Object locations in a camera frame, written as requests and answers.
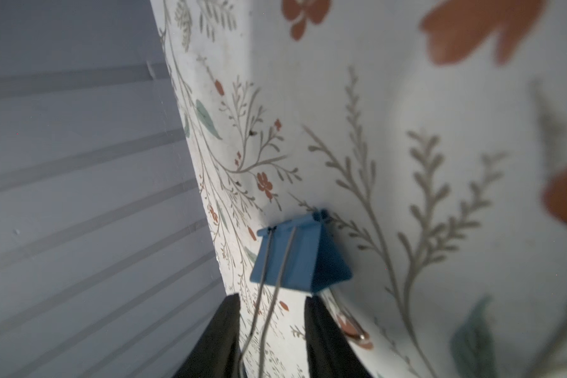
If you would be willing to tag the blue binder clip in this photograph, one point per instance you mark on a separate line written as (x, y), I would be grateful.
(298, 255)

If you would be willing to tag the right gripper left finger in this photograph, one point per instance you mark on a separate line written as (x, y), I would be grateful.
(216, 354)

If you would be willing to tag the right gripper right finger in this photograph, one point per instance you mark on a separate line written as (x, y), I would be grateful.
(328, 351)

